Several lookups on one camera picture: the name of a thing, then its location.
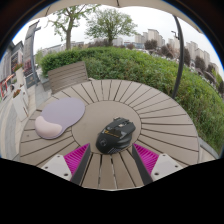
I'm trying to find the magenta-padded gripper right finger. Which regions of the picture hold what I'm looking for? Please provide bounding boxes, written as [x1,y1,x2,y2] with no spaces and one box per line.
[131,143,184,186]

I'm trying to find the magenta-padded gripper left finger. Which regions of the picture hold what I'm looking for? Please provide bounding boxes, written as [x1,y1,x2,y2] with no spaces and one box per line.
[40,143,92,186]

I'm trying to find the black computer mouse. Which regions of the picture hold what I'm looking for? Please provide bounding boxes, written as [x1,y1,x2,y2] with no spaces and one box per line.
[95,116,137,155]

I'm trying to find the lilac mouse pad with wrist rest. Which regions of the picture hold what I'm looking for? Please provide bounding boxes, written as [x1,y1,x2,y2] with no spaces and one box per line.
[34,97,86,140]

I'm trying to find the brown slatted outdoor chair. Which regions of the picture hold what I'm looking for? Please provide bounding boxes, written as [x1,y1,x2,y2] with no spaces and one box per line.
[47,60,92,95]

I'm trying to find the storefront building with signs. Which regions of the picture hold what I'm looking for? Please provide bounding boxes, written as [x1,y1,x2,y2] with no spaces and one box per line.
[0,39,24,101]

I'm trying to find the dark curved umbrella pole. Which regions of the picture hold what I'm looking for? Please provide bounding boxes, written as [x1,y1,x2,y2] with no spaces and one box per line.
[171,14,186,100]

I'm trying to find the tall grey sign pillar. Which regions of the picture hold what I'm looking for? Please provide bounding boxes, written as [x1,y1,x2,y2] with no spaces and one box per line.
[22,19,42,90]

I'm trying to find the distant apartment buildings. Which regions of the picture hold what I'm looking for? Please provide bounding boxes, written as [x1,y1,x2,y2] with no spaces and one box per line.
[134,28,213,70]

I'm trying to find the tree with bare forked trunk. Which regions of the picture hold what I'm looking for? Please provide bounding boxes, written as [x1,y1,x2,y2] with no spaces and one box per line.
[47,3,98,51]

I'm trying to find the round leafy green tree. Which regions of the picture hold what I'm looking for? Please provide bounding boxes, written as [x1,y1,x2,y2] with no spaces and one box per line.
[84,8,138,46]

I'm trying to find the beige umbrella canopy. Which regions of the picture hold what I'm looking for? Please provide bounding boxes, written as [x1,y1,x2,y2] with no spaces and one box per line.
[31,0,205,34]

